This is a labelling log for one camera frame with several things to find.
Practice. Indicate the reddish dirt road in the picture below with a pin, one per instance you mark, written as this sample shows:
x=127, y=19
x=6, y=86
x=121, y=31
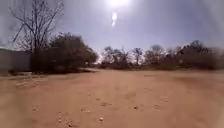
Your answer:
x=126, y=100

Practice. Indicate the dark leafy bush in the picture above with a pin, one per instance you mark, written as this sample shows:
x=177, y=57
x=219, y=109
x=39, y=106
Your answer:
x=66, y=53

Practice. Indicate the row of trees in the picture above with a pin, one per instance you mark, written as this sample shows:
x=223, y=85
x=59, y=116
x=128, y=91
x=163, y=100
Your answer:
x=173, y=58

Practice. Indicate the bare leafless tree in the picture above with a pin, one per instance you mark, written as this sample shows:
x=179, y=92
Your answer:
x=36, y=30

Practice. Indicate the pale long wall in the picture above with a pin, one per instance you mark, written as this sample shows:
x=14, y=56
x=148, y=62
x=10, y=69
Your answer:
x=15, y=60

